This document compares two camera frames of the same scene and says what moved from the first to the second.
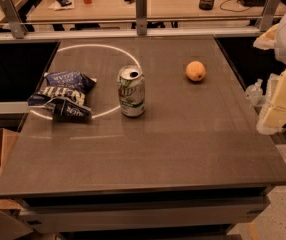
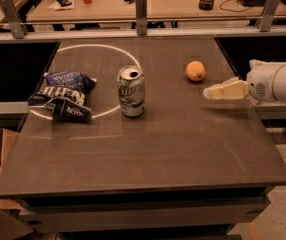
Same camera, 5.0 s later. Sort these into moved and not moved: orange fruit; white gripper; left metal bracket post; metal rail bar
Moved: white gripper
Not moved: metal rail bar; left metal bracket post; orange fruit
